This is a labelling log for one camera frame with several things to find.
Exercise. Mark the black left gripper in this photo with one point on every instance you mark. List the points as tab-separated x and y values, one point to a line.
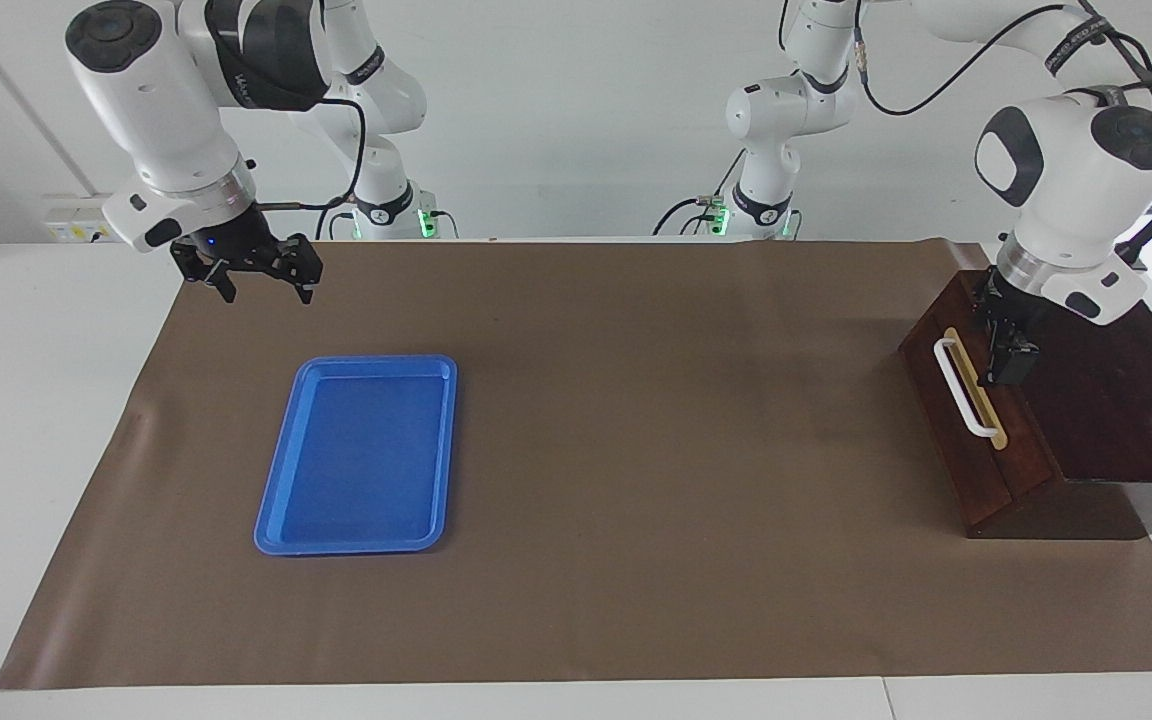
1011	310

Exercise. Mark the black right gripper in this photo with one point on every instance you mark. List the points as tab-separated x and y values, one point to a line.
236	245

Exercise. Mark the dark wooden drawer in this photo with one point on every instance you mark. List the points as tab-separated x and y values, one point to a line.
946	450

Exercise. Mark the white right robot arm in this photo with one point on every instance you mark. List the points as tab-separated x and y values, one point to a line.
156	110

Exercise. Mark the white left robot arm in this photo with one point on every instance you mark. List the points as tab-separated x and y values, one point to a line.
1076	170

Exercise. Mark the dark wooden drawer cabinet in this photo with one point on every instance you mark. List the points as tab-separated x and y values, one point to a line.
1116	420

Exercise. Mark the blue plastic tray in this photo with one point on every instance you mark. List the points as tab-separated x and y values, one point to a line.
356	460

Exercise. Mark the brown table mat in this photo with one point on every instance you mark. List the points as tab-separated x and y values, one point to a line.
636	450

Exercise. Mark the white wall socket strip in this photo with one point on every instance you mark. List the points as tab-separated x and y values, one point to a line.
76	222

